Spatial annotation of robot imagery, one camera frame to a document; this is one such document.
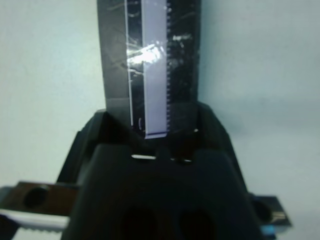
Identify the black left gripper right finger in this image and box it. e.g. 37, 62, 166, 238
194, 103, 249, 191

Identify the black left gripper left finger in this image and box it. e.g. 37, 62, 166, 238
56, 109, 131, 186

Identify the black box lid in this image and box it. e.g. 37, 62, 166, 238
97, 0, 202, 141

